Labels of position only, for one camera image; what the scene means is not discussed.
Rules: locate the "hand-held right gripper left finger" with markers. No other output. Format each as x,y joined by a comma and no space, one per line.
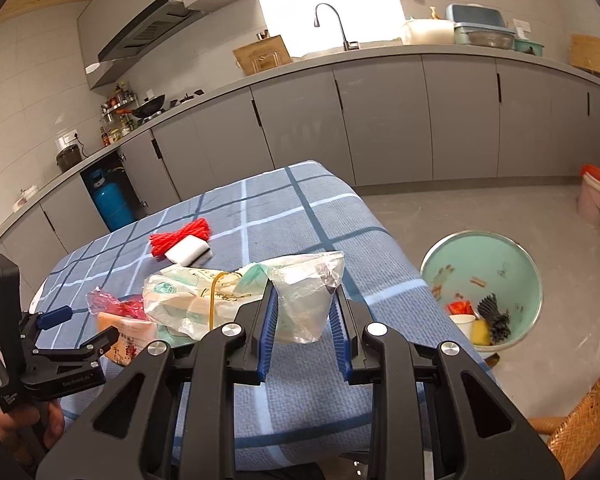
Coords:
265,340

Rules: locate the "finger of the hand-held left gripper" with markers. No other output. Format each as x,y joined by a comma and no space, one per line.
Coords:
55,316
90,345

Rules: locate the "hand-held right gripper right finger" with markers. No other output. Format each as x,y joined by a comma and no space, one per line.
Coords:
341,350

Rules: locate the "white paper cup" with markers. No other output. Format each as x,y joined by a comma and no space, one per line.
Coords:
462,325

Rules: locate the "red plastic bag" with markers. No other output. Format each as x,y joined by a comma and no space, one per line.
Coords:
459,307

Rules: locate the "yellow sponge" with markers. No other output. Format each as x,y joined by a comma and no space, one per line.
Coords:
481,332

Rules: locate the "mint green waste bin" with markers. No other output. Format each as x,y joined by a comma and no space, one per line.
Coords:
460,265

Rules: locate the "dark pine cone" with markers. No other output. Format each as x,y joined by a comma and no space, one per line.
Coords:
495,320

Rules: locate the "person's left hand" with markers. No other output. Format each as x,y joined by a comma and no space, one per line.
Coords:
5,427

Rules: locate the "orange snack packet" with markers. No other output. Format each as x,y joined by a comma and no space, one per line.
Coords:
125,337

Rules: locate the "red clear wrapper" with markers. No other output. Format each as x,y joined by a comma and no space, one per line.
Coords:
107,305

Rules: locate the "green printed plastic bag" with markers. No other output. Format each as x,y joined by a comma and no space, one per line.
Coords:
180,305

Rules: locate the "white foam block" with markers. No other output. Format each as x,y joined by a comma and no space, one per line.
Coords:
187,252

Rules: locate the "blue gas cylinder under counter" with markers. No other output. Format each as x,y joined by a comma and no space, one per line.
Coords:
111,202

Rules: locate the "red mesh net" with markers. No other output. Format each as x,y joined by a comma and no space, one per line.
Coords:
180,237

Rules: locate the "blue plaid tablecloth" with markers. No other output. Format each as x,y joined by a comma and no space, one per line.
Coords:
305,210

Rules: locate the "dark rice cooker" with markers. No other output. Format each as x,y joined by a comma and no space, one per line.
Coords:
69,158

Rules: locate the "dark sauce bottle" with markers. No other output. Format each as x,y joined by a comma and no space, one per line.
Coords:
104,137

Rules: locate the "glass jar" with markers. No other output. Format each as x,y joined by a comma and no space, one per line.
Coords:
115,135

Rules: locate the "spice rack with bottles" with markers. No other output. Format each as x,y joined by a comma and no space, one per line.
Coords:
116,105

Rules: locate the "black wok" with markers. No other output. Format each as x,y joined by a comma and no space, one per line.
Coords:
147,106

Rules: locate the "grey kitchen counter cabinets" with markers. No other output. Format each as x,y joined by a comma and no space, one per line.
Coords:
380,120

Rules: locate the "wicker chair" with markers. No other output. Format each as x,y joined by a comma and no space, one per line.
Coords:
580,425

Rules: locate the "gas stove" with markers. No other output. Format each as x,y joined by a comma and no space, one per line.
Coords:
185,98

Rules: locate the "wooden cutting board in rack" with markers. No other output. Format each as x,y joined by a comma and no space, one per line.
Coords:
260,55

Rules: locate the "pink bucket with red lid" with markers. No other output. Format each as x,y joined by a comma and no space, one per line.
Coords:
596,197

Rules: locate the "range hood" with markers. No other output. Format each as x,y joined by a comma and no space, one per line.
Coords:
150,27

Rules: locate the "knife block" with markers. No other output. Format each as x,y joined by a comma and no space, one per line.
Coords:
263,35

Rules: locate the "dark gooseneck faucet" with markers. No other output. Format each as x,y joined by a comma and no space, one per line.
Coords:
350,45

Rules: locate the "white plastic basin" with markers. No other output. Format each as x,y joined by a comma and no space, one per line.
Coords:
427,32

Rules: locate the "bright window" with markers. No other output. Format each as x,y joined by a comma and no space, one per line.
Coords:
290,10

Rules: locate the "metal bowl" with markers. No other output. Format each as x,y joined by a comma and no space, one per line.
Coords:
491,39

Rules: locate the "yellow soap bottle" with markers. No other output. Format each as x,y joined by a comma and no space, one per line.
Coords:
434,13

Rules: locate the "green plastic basin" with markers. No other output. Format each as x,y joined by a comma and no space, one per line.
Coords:
528,46

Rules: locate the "blue dish drainer box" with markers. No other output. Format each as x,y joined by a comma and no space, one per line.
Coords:
475,15

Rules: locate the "plain wooden cutting board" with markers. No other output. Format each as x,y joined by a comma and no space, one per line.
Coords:
588,55

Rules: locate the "white wall socket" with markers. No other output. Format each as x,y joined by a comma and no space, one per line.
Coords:
520,24
67,137

